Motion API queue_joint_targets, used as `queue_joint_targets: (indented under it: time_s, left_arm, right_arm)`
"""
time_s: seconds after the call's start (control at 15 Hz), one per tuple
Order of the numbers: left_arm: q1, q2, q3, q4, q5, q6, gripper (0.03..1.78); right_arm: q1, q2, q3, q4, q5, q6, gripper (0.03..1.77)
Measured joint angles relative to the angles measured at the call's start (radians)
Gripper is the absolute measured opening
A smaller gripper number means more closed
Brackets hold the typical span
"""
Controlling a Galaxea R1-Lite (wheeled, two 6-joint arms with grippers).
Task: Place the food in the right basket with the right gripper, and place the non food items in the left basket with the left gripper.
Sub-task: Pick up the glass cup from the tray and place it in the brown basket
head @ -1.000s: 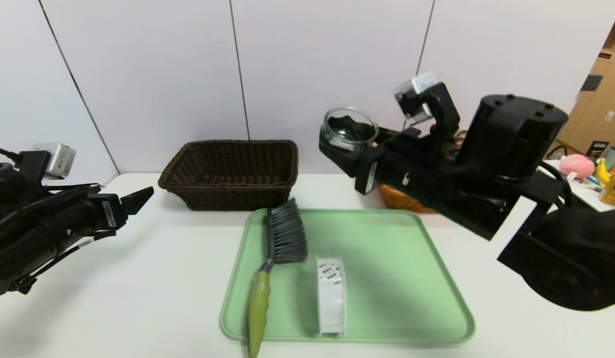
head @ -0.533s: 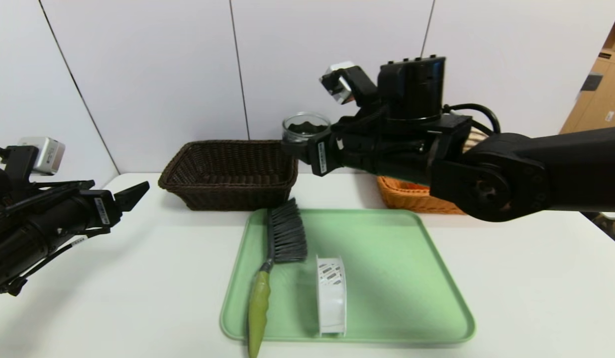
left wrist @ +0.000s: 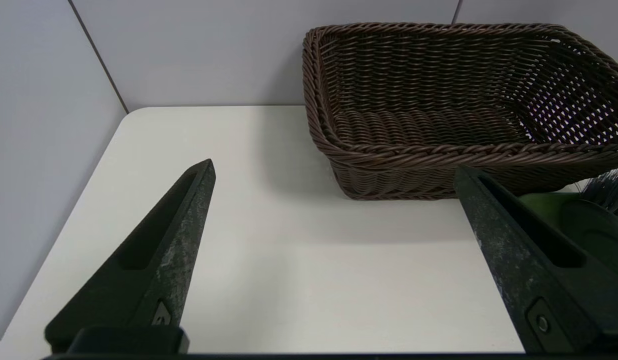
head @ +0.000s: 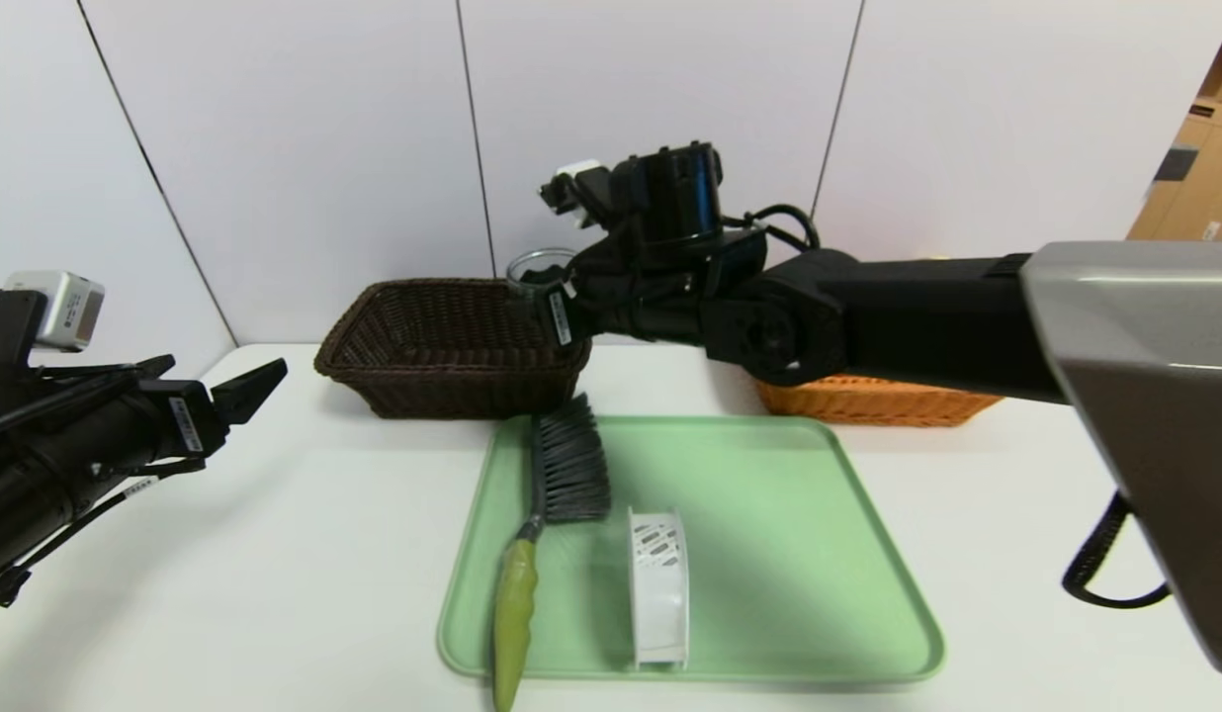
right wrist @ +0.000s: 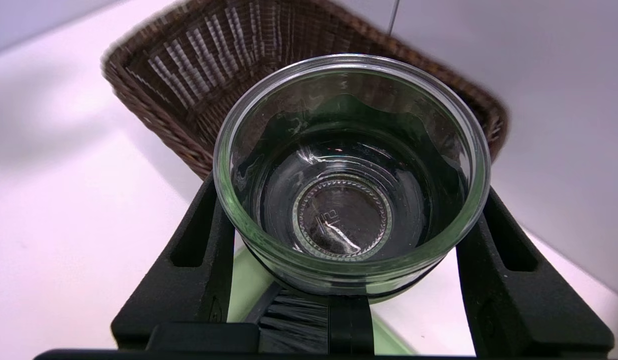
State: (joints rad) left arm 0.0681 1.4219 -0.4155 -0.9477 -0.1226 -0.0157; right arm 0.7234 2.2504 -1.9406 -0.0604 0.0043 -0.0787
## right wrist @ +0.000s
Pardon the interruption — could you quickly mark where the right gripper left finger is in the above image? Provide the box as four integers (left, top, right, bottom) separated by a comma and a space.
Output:
110, 172, 236, 351

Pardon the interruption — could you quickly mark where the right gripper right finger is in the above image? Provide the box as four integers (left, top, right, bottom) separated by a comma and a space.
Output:
455, 187, 616, 358

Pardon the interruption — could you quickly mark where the grey brush with green handle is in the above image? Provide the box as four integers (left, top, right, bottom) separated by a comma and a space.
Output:
246, 282, 331, 357

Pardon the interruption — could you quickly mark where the glass cup with black holder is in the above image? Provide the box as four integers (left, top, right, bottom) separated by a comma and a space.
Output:
212, 53, 492, 357

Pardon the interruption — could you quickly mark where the dark brown wicker basket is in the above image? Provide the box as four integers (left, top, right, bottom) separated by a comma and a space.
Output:
101, 0, 510, 182

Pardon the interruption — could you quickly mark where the light green plastic tray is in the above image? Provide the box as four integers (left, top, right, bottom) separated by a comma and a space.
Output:
227, 247, 420, 357

